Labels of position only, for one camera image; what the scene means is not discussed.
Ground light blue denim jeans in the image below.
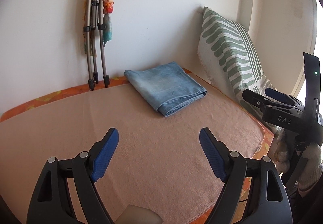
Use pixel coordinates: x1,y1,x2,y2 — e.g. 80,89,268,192
124,62,207,117

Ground orange floral mattress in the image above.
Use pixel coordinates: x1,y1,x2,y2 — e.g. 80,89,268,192
0,67,276,224

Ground colourful hanging fabric ornament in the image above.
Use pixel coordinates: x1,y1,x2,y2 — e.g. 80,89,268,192
83,0,114,56

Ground green white patterned cushion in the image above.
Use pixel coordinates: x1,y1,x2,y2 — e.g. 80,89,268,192
198,7,280,135

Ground right white gloved hand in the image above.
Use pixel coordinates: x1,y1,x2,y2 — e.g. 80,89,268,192
274,129,322,198

